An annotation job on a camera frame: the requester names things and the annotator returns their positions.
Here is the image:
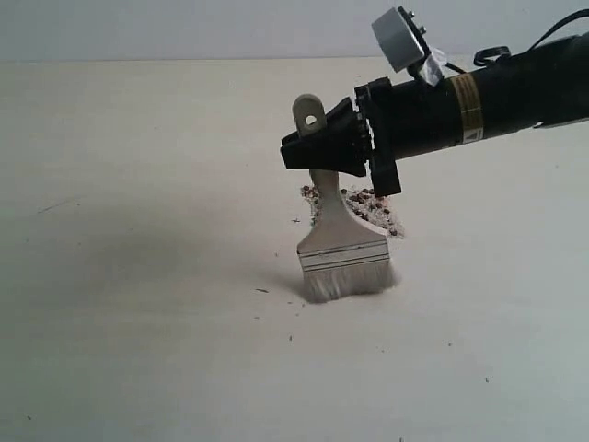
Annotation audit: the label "right wrist camera with tape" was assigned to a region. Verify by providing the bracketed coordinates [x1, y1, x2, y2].
[372, 6, 447, 87]

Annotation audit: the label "white paint brush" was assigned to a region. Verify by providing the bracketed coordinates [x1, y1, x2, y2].
[292, 94, 399, 303]

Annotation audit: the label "scattered rice and brown pellets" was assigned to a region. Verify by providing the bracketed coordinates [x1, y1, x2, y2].
[300, 185, 405, 239]

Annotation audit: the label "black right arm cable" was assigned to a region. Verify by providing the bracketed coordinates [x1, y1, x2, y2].
[444, 0, 589, 75]

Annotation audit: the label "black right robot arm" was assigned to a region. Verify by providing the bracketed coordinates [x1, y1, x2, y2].
[281, 35, 588, 196]

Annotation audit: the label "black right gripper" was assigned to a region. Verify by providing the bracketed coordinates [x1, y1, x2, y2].
[280, 77, 460, 196]

